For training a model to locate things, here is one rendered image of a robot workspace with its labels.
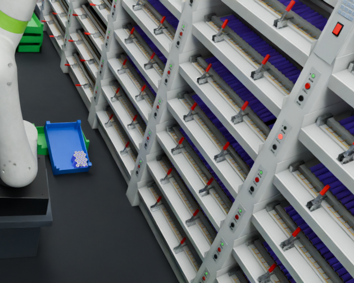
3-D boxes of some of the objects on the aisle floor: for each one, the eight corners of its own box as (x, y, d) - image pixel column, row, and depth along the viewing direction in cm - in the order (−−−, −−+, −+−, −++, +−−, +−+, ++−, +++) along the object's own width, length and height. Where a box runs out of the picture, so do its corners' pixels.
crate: (88, 171, 244) (92, 165, 238) (53, 174, 234) (56, 168, 228) (77, 126, 256) (80, 119, 250) (42, 128, 245) (45, 121, 239)
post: (191, 321, 187) (429, -100, 92) (181, 302, 193) (395, -111, 98) (226, 309, 198) (473, -81, 103) (216, 292, 204) (441, -92, 109)
